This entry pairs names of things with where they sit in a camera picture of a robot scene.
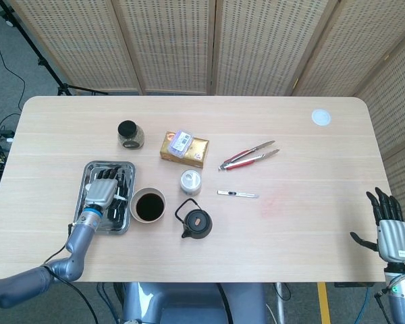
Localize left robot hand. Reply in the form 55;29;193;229
83;167;129;212

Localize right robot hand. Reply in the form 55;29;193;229
350;187;405;267

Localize stainless steel tray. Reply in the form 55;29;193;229
73;161;137;236

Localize cup of dark coffee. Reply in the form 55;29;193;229
129;187;167;225

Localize glass jar black lid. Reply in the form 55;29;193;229
117;120;145;150

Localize clear plastic swab container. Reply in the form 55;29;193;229
180;169;203;196

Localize purple packet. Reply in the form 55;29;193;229
167;130;195;158

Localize black cast iron teapot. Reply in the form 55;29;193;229
174;198;213;240

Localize gold tissue pack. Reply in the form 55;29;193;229
159;131;210;169

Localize metal table leg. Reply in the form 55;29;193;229
273;282;287;324

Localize grey robot torso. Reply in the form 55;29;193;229
121;282;267;324

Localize silver utility knife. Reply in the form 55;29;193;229
217;190;260;199

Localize black tripod stand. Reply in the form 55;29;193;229
0;0;109;96

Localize woven folding screen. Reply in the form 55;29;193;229
6;0;405;230

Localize blue cable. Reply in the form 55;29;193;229
354;286;373;324

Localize white round cable grommet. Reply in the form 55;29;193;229
311;108;333;128

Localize red handled metal tongs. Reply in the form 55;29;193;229
217;140;281;171

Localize long black floor cable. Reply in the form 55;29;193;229
0;13;27;111

